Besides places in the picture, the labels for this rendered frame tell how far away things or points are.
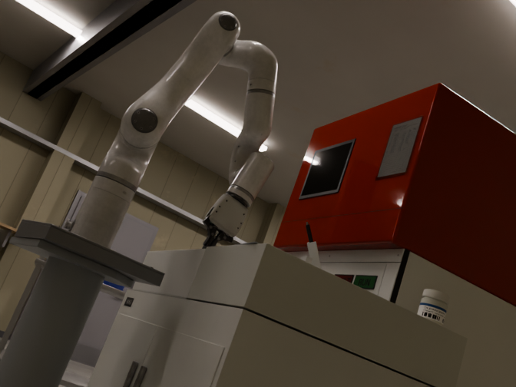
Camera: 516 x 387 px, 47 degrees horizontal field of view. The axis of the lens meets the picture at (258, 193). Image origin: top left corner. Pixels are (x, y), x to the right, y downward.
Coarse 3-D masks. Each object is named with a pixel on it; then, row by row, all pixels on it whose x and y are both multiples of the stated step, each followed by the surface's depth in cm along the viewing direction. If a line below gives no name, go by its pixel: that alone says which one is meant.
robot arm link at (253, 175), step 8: (256, 152) 179; (248, 160) 178; (256, 160) 177; (264, 160) 177; (240, 168) 181; (248, 168) 176; (256, 168) 176; (264, 168) 177; (272, 168) 179; (240, 176) 176; (248, 176) 175; (256, 176) 175; (264, 176) 177; (232, 184) 176; (240, 184) 174; (248, 184) 174; (256, 184) 175; (248, 192) 174; (256, 192) 176
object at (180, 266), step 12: (156, 252) 198; (168, 252) 186; (180, 252) 176; (192, 252) 167; (144, 264) 203; (156, 264) 192; (168, 264) 181; (180, 264) 171; (192, 264) 162; (168, 276) 175; (180, 276) 166; (192, 276) 158; (144, 288) 191; (156, 288) 181; (168, 288) 171; (180, 288) 162
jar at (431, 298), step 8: (424, 296) 159; (432, 296) 156; (440, 296) 155; (448, 296) 157; (424, 304) 156; (432, 304) 155; (440, 304) 155; (424, 312) 155; (432, 312) 154; (440, 312) 155; (432, 320) 154; (440, 320) 154
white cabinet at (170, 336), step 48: (144, 336) 169; (192, 336) 140; (240, 336) 123; (288, 336) 128; (96, 384) 190; (144, 384) 153; (192, 384) 128; (240, 384) 122; (288, 384) 127; (336, 384) 132; (384, 384) 138
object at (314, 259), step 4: (308, 244) 169; (312, 244) 168; (308, 248) 169; (312, 248) 168; (316, 248) 168; (312, 252) 169; (316, 252) 168; (304, 256) 168; (308, 256) 167; (312, 256) 169; (316, 256) 168; (304, 260) 167; (308, 260) 167; (312, 260) 169; (316, 260) 168; (312, 264) 169; (316, 264) 168; (320, 264) 168; (320, 268) 168
